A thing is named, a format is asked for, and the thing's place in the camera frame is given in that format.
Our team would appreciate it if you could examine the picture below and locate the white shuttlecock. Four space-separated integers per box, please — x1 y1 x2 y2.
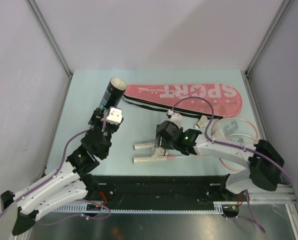
151 147 169 157
212 129 225 139
193 115 209 130

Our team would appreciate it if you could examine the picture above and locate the black shuttlecock tube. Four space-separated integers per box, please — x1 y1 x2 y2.
99 77 128 112

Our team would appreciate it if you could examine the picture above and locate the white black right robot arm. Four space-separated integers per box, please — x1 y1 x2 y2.
156 120 284 201

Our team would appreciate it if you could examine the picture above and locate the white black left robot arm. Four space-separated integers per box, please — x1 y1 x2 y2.
0 106 123 236

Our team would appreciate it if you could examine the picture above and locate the lower pink badminton racket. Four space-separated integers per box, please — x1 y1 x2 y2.
133 142 246 173

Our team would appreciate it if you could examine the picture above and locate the pink badminton racket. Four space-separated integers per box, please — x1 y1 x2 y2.
211 117 260 143
133 142 246 173

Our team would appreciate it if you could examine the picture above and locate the upper pink badminton racket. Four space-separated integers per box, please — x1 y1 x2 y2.
211 117 260 143

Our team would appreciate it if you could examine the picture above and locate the pink racket bag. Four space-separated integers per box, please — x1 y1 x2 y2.
123 83 243 119

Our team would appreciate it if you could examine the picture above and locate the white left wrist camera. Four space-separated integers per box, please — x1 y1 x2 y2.
106 106 123 125

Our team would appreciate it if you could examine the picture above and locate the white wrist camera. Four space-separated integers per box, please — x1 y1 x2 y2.
106 106 123 125
167 109 182 128

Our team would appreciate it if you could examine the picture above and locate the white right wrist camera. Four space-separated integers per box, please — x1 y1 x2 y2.
167 109 182 128

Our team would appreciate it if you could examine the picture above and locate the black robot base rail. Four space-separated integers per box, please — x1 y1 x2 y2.
86 175 238 212

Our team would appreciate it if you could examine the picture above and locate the left aluminium frame post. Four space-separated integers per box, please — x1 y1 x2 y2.
25 0 73 74

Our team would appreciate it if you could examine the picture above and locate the aluminium frame post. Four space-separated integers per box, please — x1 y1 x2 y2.
25 0 73 74
244 0 293 74

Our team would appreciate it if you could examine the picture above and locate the right aluminium frame post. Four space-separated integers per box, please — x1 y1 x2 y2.
244 0 293 74

